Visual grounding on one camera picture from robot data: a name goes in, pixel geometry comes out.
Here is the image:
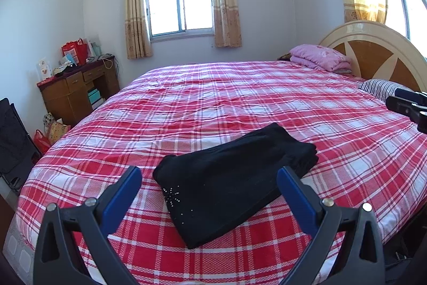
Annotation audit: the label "white printed box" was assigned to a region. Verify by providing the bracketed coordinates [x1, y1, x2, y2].
[37, 58, 53, 79]

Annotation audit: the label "large red gift bag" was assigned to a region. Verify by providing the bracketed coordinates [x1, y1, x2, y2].
[61, 42, 82, 66]

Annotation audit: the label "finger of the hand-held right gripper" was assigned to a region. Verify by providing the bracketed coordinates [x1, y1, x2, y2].
[394, 88, 427, 102]
[386, 96, 427, 134]

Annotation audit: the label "cream and brown headboard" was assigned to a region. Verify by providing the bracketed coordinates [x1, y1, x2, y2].
[318, 21, 427, 93]

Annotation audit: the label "brown wooden desk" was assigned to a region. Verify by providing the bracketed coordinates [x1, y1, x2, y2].
[37, 55, 121, 127]

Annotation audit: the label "red plaid bed sheet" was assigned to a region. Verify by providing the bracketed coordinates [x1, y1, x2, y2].
[16, 61, 427, 285]

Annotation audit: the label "black pants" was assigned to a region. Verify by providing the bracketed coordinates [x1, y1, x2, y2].
[152, 122, 318, 249]

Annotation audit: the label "black folding chair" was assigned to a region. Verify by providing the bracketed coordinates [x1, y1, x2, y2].
[0, 97, 42, 194]

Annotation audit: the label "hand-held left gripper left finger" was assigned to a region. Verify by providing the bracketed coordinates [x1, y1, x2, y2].
[33, 166, 143, 285]

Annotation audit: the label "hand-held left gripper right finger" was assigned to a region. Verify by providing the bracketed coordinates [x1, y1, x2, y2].
[277, 166, 386, 285]

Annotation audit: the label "pink folded quilt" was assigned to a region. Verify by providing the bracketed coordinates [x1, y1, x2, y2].
[290, 44, 353, 73]

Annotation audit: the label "white quilted mattress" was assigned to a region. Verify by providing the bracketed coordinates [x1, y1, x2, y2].
[0, 215, 35, 285]

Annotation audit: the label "red plastic bag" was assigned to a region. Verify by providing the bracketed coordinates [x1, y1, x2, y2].
[33, 129, 51, 155]

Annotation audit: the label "slim red gift bag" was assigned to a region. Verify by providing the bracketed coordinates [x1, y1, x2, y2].
[77, 38, 89, 63]

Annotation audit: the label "yellow patterned bag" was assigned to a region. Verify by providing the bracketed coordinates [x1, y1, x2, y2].
[48, 121, 71, 145]

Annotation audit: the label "striped pillow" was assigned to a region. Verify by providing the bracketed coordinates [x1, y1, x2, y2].
[357, 79, 416, 99]

